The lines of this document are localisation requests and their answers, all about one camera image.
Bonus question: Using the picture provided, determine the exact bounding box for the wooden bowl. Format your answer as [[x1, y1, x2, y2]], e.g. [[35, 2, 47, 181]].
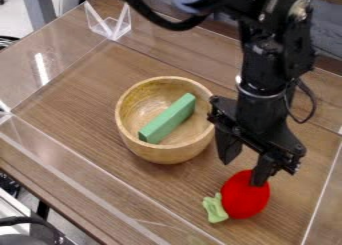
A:
[[115, 76, 214, 164]]

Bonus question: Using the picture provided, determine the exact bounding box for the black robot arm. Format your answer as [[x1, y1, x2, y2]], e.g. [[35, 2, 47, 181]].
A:
[[195, 0, 316, 187]]

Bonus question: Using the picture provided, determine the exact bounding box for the red plush strawberry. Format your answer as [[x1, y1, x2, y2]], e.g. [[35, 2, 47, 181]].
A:
[[202, 170, 272, 224]]

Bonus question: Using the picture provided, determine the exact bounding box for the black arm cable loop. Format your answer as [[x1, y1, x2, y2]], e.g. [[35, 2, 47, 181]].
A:
[[117, 0, 216, 32]]

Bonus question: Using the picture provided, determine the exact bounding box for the green rectangular block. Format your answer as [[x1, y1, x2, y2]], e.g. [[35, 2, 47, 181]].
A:
[[138, 93, 197, 144]]

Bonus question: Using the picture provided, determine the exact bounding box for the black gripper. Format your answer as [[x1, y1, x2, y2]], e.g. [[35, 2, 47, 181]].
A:
[[208, 95, 308, 187]]

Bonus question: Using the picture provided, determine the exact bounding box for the clear acrylic corner bracket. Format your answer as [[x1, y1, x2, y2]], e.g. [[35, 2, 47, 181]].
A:
[[85, 1, 133, 41]]

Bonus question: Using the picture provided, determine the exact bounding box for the grey post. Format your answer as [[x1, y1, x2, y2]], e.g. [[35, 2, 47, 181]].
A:
[[23, 0, 58, 30]]

